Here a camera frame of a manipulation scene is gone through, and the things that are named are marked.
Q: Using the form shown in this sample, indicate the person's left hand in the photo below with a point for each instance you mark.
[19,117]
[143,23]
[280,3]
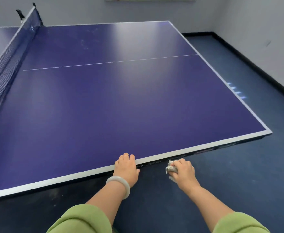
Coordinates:
[126,172]

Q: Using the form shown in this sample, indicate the person's right hand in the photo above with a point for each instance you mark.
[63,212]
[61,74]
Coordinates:
[184,177]

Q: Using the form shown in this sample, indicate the grey cleaning cloth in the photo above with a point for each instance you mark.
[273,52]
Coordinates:
[171,168]

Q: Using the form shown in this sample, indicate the person's left forearm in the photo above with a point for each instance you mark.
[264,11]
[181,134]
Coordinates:
[108,201]

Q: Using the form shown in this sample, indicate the person's right forearm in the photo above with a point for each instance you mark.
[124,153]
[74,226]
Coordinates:
[210,203]

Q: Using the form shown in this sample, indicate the blue table tennis table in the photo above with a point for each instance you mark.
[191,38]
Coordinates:
[108,94]

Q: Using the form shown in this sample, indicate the dark table tennis net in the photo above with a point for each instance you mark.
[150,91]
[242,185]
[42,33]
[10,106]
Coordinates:
[8,63]

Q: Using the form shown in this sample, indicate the green right sleeve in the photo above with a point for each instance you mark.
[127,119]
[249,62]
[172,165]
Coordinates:
[239,224]

